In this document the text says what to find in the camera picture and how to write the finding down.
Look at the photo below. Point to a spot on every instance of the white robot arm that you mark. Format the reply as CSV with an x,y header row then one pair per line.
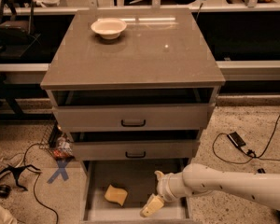
x,y
197,179

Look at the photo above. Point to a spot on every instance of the wire basket with items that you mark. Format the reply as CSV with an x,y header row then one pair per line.
x,y
56,142

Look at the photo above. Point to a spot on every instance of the bottom grey drawer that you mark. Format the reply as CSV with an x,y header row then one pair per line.
x,y
138,179

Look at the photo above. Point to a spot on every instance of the white paper bowl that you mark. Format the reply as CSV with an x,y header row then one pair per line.
x,y
109,28

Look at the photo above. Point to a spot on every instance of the black pole on floor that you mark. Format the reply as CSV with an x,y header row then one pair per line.
x,y
261,171

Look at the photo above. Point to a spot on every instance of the black chair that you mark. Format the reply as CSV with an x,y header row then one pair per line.
x,y
16,35

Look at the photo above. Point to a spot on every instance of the black chair base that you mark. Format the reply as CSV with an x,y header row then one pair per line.
x,y
16,173

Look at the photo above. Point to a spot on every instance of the black power adapter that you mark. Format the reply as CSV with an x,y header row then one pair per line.
x,y
236,139

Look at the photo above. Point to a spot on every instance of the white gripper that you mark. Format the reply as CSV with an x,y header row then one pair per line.
x,y
163,187

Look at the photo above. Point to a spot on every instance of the blue tape cross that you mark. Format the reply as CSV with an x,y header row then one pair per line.
x,y
61,170

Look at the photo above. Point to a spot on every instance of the top grey drawer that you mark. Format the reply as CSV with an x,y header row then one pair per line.
x,y
113,118

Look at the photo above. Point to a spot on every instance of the grey drawer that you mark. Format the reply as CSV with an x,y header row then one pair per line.
x,y
138,179
113,118
135,145

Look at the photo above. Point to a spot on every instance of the middle grey drawer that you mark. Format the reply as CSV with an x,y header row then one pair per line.
x,y
135,145

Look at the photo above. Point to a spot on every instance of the grey drawer cabinet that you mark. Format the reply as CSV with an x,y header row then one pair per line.
x,y
160,58

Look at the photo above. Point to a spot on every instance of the yellow sponge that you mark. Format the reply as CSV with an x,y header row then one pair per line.
x,y
116,195

